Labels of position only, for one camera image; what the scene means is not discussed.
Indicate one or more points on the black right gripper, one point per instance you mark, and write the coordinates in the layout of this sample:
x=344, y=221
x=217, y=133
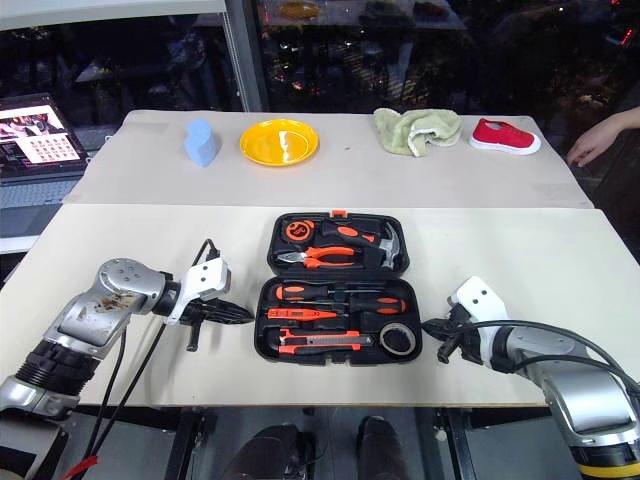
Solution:
x=467, y=340

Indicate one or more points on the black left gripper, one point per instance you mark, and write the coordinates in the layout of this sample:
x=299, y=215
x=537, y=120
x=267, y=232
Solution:
x=197, y=312

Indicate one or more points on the black electrical tape roll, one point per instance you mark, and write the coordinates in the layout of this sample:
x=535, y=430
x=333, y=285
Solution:
x=382, y=340

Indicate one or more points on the orange black screwdriver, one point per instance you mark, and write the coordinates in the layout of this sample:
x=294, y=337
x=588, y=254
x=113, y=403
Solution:
x=295, y=290
x=380, y=303

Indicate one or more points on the black plastic tool case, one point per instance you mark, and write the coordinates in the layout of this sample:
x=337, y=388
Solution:
x=370, y=320

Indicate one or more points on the orange black utility knife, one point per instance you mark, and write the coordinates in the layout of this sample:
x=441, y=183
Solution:
x=325, y=341

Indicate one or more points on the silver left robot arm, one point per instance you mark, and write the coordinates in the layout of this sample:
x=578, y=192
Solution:
x=100, y=320

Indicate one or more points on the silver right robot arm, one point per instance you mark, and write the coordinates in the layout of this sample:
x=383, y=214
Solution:
x=575, y=395

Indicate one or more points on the bystander bare forearm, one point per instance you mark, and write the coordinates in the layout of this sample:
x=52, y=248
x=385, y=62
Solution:
x=630, y=117

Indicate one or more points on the bystander bare hand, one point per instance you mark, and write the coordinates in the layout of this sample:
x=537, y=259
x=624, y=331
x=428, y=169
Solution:
x=595, y=140

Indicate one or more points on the orange black tape measure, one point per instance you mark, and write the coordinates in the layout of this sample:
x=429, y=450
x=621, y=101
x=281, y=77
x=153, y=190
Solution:
x=299, y=231

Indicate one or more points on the dark rounded shape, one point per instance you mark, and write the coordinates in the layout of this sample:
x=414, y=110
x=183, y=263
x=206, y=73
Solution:
x=390, y=450
x=270, y=452

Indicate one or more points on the claw hammer with orange grip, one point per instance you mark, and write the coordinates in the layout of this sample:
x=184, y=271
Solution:
x=350, y=231

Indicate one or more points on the blue plastic object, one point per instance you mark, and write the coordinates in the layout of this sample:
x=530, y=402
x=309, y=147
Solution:
x=200, y=145

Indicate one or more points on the yellow plastic plate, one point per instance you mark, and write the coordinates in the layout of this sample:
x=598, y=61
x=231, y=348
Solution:
x=277, y=142

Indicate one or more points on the green crumpled towel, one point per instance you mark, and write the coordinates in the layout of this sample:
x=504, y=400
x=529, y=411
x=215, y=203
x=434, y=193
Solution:
x=400, y=130

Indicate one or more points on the red shoe with white sole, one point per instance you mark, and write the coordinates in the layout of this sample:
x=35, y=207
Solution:
x=505, y=135

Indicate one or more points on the yellow tape band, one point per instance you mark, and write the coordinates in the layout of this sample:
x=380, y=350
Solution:
x=610, y=467

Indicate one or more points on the open laptop computer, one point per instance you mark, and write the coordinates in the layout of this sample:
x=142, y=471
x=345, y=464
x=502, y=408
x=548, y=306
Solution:
x=35, y=135

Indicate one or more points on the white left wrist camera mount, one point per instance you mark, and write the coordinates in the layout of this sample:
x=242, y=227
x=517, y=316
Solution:
x=205, y=277

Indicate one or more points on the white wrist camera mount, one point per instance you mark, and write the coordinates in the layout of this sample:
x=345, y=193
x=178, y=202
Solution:
x=205, y=277
x=480, y=297

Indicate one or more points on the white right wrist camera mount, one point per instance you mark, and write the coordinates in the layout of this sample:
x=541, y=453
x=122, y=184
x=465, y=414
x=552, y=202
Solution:
x=480, y=297

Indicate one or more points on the black table frame leg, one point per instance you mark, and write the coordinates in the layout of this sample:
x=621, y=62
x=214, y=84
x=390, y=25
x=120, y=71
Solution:
x=452, y=445
x=190, y=442

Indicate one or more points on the grey window frame post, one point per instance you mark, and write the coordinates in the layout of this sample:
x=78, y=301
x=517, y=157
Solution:
x=247, y=55

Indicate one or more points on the pale horizontal window frame bar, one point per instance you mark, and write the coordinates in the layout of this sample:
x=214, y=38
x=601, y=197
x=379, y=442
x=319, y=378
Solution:
x=100, y=12

